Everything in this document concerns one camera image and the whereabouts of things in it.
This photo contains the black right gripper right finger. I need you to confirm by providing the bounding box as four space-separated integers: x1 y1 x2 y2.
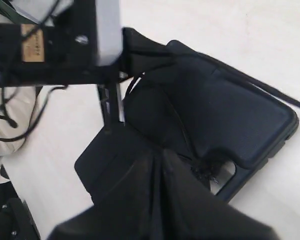
162 149 279 240

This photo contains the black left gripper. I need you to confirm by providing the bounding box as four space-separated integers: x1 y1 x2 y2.
0 23 126 133

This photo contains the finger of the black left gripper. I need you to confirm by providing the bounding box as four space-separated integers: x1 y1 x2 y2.
119 27 175 79

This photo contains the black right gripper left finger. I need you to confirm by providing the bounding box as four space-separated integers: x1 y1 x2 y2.
48 152 163 240

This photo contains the black plastic case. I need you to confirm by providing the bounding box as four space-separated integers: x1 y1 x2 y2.
74 40 299 205

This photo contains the person in cream trousers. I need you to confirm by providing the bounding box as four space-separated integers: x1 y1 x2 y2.
0 0 73 186

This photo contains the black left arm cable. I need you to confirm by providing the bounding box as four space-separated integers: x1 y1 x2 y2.
0 84 68 143

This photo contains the black metal frame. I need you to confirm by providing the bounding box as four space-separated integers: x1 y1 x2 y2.
0 166 40 240

